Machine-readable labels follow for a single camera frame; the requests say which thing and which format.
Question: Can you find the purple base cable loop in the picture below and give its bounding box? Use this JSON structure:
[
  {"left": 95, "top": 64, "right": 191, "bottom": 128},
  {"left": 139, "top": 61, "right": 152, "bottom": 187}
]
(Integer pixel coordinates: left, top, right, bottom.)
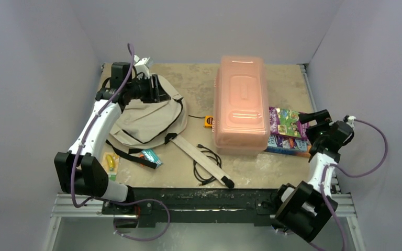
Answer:
[{"left": 113, "top": 198, "right": 172, "bottom": 242}]

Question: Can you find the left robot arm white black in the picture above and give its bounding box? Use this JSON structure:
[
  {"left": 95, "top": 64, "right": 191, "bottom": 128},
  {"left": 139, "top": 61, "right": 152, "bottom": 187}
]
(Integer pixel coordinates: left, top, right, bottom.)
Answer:
[{"left": 54, "top": 62, "right": 165, "bottom": 214}]

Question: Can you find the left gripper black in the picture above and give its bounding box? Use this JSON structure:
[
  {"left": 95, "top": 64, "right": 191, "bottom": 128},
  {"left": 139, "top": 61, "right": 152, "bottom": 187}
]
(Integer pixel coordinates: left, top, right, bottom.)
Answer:
[{"left": 126, "top": 74, "right": 170, "bottom": 104}]

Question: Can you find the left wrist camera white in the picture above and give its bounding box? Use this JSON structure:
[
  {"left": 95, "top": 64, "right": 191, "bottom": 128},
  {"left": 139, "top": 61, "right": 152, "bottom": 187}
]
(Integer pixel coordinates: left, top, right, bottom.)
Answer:
[{"left": 134, "top": 54, "right": 154, "bottom": 78}]

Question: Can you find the black usb cable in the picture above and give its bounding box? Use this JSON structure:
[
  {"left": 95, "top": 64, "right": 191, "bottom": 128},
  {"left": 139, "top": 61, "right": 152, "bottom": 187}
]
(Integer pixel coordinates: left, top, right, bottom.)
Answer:
[{"left": 192, "top": 144, "right": 222, "bottom": 185}]

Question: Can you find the purple treehouse book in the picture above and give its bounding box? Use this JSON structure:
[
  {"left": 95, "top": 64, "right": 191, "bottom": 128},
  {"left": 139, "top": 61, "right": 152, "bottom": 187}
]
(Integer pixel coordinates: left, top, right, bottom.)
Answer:
[{"left": 269, "top": 107, "right": 309, "bottom": 140}]

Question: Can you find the blue orange book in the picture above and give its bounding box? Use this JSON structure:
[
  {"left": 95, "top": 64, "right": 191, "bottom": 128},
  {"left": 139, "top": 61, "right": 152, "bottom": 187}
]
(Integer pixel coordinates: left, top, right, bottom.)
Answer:
[{"left": 264, "top": 134, "right": 311, "bottom": 158}]

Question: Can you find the beige backpack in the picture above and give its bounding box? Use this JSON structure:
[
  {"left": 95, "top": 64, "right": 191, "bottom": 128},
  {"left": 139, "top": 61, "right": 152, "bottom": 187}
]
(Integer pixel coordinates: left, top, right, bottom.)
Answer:
[{"left": 110, "top": 75, "right": 235, "bottom": 189}]

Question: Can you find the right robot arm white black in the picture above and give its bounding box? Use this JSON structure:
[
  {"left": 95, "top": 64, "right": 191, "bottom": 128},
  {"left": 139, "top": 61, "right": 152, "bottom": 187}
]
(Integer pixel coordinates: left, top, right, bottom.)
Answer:
[{"left": 273, "top": 110, "right": 356, "bottom": 243}]

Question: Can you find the orange translucent plastic box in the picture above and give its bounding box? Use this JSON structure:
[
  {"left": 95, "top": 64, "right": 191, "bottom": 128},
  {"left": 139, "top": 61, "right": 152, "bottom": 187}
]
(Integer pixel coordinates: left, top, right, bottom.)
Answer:
[{"left": 213, "top": 56, "right": 271, "bottom": 156}]

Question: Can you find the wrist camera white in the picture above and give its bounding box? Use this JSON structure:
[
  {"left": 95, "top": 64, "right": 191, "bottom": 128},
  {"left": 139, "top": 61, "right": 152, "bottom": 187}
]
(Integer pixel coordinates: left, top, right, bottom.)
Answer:
[
  {"left": 343, "top": 115, "right": 356, "bottom": 129},
  {"left": 134, "top": 54, "right": 154, "bottom": 78}
]

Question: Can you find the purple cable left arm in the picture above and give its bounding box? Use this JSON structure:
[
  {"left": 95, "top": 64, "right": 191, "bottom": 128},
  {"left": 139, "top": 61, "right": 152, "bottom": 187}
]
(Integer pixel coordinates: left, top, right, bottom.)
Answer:
[{"left": 70, "top": 43, "right": 135, "bottom": 209}]

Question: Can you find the yellow tape measure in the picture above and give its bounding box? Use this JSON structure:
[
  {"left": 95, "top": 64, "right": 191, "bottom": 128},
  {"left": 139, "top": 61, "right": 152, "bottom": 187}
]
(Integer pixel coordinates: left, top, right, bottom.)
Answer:
[{"left": 204, "top": 116, "right": 214, "bottom": 128}]

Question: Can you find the black aluminium base frame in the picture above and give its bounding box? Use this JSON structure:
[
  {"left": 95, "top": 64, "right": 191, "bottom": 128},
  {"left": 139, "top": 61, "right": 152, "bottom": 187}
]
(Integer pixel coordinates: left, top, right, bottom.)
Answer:
[{"left": 50, "top": 187, "right": 358, "bottom": 230}]

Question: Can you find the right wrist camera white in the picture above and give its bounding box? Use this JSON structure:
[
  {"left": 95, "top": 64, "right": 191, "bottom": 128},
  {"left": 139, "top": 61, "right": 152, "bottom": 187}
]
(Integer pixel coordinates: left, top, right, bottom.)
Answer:
[{"left": 343, "top": 115, "right": 356, "bottom": 129}]

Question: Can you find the banana toy card pack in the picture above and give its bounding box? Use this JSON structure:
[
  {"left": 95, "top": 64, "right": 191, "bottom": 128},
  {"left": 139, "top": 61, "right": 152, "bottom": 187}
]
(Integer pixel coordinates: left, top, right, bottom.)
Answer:
[{"left": 101, "top": 152, "right": 120, "bottom": 181}]

